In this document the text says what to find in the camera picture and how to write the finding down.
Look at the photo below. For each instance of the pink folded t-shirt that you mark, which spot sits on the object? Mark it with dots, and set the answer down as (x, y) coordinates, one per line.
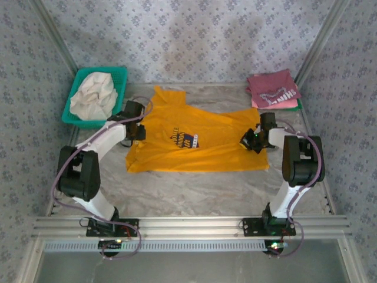
(287, 104)

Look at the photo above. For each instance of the maroon folded t-shirt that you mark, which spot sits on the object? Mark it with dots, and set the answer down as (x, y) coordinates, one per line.
(274, 85)

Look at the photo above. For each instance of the green folded t-shirt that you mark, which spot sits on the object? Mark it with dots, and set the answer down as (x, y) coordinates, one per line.
(299, 105)

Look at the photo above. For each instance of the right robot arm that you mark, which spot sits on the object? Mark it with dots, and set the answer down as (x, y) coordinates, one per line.
(303, 171)

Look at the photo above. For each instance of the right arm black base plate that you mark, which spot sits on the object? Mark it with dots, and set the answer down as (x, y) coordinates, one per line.
(250, 228)

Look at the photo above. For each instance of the aluminium frame post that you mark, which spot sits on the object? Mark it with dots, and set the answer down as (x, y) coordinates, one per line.
(321, 38)
(56, 35)

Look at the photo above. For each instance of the aluminium front mounting rail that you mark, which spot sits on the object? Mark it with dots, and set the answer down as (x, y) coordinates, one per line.
(188, 225)

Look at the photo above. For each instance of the yellow printed t-shirt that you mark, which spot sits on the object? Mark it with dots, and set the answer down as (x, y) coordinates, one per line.
(176, 159)

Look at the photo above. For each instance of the white crumpled t-shirt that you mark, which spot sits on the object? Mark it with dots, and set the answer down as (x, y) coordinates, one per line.
(94, 94)

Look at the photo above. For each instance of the teal plastic basket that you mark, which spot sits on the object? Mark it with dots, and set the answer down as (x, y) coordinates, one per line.
(121, 77)

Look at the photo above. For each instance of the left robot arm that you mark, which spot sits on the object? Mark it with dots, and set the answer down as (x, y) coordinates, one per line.
(103, 138)

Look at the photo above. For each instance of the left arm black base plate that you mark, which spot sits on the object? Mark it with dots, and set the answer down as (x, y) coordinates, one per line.
(132, 233)

